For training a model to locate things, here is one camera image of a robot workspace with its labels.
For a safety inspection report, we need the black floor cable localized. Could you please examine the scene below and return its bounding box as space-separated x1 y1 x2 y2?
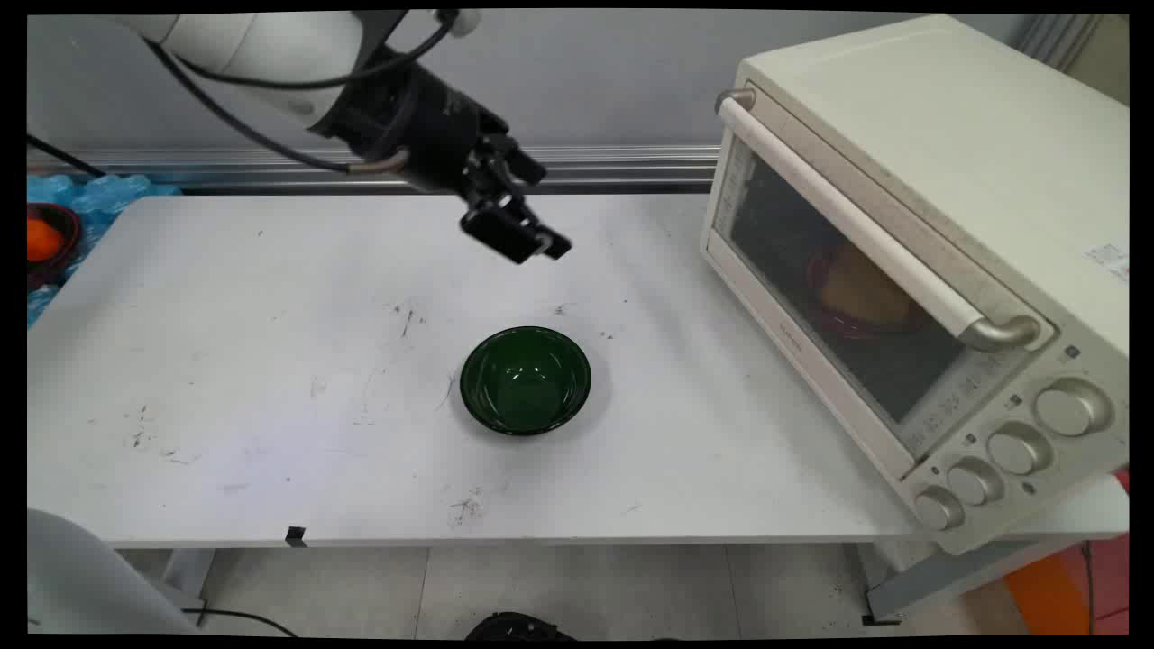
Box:
183 608 300 638

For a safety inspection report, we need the toaster oven glass door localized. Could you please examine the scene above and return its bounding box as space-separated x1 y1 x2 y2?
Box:
701 87 1058 480

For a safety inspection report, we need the orange floor object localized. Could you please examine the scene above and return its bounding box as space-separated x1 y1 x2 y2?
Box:
1003 534 1130 637

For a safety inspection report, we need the light grey rounded housing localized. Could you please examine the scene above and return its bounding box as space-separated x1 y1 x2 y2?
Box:
27 507 197 637

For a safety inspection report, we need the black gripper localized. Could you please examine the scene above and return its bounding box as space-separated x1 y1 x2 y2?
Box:
311 45 573 266

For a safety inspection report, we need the blue plastic wrapped pack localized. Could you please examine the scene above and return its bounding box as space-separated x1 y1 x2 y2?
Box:
27 173 183 327

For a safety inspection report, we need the dark brown bowl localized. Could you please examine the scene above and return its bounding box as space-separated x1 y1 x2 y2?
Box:
27 202 83 291

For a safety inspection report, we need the white oven label sticker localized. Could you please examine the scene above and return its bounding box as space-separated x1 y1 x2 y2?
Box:
1085 240 1130 284

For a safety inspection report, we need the large silver oven knob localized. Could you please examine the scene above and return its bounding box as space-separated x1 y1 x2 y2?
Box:
1034 380 1112 438

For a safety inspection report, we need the grey table leg frame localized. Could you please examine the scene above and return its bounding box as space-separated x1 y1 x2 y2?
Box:
859 537 1087 626

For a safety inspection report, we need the black round floor object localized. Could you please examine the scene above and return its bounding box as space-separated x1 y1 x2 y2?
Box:
463 611 578 641

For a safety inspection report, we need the small silver oven knob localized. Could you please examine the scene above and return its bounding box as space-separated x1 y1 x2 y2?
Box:
913 486 965 532

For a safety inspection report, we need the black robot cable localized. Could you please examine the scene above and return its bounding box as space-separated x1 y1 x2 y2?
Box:
176 13 479 91
142 38 408 175

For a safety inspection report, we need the cream toaster oven body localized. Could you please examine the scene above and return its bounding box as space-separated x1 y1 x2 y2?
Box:
701 14 1130 556

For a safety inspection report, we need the thin black background cable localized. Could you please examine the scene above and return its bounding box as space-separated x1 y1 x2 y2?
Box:
27 133 107 178

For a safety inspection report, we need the grey table leg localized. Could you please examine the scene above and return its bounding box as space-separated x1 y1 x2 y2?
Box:
160 547 219 625

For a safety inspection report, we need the aluminium profile rail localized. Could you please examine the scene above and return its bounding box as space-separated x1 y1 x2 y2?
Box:
27 144 722 192

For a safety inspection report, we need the orange fruit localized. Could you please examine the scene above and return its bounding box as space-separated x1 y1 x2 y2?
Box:
27 218 66 263

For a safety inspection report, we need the red plate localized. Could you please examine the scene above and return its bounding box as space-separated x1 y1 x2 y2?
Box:
805 245 931 341

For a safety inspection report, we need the dark green bowl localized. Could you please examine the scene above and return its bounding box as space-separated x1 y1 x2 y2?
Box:
459 325 593 438

